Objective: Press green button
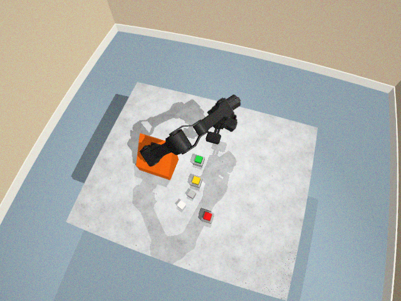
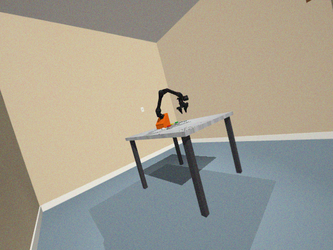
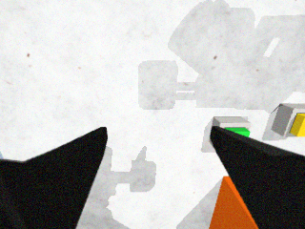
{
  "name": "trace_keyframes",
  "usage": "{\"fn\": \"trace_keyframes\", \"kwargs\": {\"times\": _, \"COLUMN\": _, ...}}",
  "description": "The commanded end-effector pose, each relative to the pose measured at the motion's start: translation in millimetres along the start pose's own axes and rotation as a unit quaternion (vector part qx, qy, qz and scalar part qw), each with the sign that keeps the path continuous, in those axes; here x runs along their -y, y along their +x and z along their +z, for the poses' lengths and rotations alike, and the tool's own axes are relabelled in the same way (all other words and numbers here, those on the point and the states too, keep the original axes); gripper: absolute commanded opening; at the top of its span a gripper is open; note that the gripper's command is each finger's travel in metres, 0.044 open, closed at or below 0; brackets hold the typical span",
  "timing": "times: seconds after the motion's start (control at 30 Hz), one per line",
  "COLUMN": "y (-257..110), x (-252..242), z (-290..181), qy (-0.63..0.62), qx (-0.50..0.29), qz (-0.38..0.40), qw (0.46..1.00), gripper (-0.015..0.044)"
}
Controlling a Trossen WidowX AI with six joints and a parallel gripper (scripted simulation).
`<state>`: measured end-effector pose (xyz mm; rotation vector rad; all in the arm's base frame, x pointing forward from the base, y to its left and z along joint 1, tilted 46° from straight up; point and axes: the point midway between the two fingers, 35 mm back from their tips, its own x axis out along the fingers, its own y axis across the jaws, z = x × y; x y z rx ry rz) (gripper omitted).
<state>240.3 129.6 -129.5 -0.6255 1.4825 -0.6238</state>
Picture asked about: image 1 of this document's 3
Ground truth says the green button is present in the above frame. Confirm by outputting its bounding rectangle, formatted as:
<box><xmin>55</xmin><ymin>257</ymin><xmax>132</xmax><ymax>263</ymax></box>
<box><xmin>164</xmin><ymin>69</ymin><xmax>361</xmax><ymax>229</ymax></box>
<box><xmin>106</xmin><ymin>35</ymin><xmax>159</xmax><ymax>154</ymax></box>
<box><xmin>193</xmin><ymin>155</ymin><xmax>205</xmax><ymax>167</ymax></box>

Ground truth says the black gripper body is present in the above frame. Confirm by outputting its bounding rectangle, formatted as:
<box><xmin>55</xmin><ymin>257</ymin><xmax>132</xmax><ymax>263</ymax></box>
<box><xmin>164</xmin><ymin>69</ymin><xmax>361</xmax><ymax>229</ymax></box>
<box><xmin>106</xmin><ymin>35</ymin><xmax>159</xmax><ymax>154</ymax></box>
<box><xmin>206</xmin><ymin>119</ymin><xmax>225</xmax><ymax>144</ymax></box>

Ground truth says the red button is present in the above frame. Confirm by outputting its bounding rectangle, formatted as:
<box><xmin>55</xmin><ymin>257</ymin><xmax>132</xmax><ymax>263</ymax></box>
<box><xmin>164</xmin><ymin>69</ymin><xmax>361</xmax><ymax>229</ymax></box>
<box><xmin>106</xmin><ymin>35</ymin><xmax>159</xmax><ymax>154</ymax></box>
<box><xmin>201</xmin><ymin>210</ymin><xmax>214</xmax><ymax>224</ymax></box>

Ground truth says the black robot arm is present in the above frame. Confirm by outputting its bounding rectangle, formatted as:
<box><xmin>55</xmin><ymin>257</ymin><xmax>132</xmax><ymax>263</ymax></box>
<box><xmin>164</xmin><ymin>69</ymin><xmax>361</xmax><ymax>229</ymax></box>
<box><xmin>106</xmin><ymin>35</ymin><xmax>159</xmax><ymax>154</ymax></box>
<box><xmin>140</xmin><ymin>95</ymin><xmax>241</xmax><ymax>167</ymax></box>

